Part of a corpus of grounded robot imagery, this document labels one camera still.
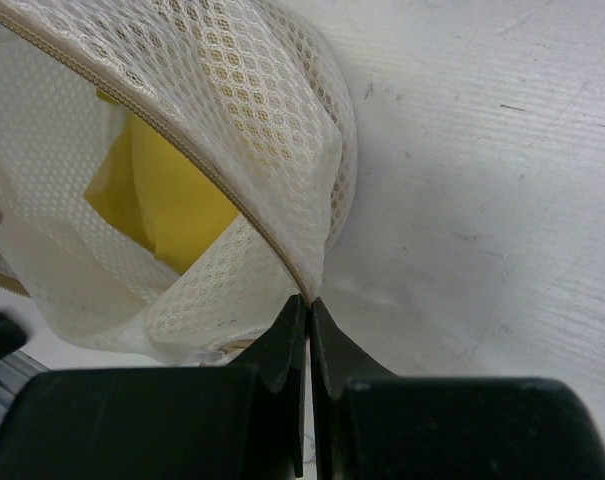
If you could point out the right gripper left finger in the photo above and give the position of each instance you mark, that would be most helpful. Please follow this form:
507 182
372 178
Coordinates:
243 420

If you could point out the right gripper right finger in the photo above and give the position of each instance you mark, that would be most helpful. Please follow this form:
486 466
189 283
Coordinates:
373 424

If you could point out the yellow bra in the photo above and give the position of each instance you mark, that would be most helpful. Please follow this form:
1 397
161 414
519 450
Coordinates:
151 193

